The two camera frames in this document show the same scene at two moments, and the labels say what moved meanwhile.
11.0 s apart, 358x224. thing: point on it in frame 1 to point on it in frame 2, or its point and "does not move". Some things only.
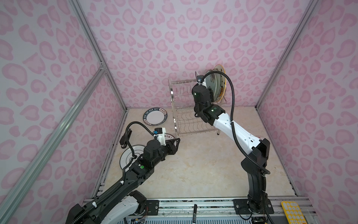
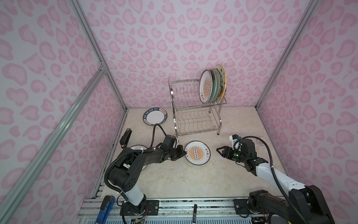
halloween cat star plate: [223, 84] does not move
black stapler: [122, 142] does not move
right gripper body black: [198, 108] to [238, 156]
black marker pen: [194, 216] does not move
